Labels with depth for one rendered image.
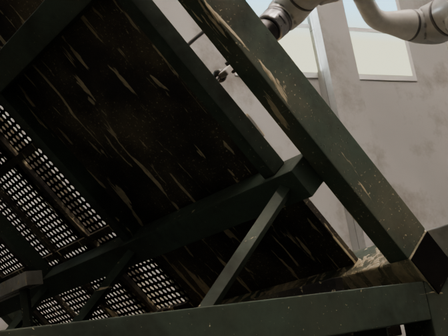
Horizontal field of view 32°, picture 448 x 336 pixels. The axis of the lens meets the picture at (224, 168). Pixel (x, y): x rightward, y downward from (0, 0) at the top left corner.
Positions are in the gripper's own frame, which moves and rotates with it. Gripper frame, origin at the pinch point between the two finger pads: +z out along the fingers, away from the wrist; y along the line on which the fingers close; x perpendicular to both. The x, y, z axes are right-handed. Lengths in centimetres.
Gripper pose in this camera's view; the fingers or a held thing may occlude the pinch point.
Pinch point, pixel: (229, 67)
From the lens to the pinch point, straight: 208.3
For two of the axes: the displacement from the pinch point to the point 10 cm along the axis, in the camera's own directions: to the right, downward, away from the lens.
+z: -5.2, 5.9, -6.1
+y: 6.3, 7.5, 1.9
